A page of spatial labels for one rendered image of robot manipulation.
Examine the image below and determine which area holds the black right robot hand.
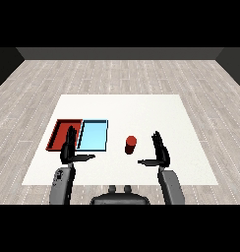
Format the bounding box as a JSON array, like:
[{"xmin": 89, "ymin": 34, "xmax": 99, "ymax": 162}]
[{"xmin": 137, "ymin": 130, "xmax": 171, "ymax": 168}]

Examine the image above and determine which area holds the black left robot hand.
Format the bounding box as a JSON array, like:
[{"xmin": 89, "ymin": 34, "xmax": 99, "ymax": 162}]
[{"xmin": 59, "ymin": 125, "xmax": 96, "ymax": 165}]

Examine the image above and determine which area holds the red shallow open box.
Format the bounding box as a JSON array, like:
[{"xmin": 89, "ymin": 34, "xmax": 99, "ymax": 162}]
[{"xmin": 45, "ymin": 118, "xmax": 84, "ymax": 153}]

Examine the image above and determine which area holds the light blue shallow open box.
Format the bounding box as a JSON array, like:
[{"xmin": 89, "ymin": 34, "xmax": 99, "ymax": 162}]
[{"xmin": 76, "ymin": 119, "xmax": 109, "ymax": 153}]

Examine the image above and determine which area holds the red can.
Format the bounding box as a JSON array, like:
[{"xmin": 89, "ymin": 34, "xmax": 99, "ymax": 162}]
[{"xmin": 124, "ymin": 135, "xmax": 138, "ymax": 156}]

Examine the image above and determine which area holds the dark grey robot body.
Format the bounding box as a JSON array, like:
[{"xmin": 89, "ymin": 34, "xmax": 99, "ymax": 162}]
[{"xmin": 90, "ymin": 185, "xmax": 151, "ymax": 206}]

